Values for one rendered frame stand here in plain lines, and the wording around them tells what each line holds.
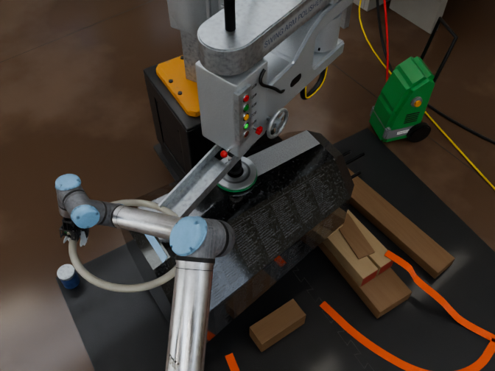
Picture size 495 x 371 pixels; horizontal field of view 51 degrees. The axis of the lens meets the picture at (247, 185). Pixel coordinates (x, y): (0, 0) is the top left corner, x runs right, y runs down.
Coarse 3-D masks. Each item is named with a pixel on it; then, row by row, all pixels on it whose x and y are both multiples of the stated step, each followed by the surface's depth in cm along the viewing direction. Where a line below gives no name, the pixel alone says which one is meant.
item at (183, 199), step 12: (216, 144) 243; (204, 156) 240; (240, 156) 242; (204, 168) 242; (216, 168) 241; (228, 168) 238; (192, 180) 239; (204, 180) 238; (216, 180) 235; (180, 192) 236; (192, 192) 236; (204, 192) 231; (168, 204) 234; (180, 204) 233; (192, 204) 228; (180, 216) 225
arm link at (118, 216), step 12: (108, 204) 196; (120, 204) 203; (108, 216) 194; (120, 216) 191; (132, 216) 188; (144, 216) 185; (156, 216) 182; (168, 216) 180; (120, 228) 197; (132, 228) 189; (144, 228) 184; (156, 228) 180; (168, 228) 176; (228, 228) 160; (228, 252) 164
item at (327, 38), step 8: (336, 16) 242; (328, 24) 242; (336, 24) 244; (320, 32) 245; (328, 32) 246; (336, 32) 249; (320, 40) 249; (328, 40) 249; (336, 40) 254; (320, 48) 252; (328, 48) 253
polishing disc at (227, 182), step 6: (246, 162) 264; (252, 162) 264; (246, 168) 262; (252, 168) 262; (246, 174) 259; (252, 174) 259; (222, 180) 257; (228, 180) 257; (234, 180) 257; (240, 180) 257; (246, 180) 257; (252, 180) 257; (222, 186) 256; (228, 186) 255; (234, 186) 255; (240, 186) 255; (246, 186) 255
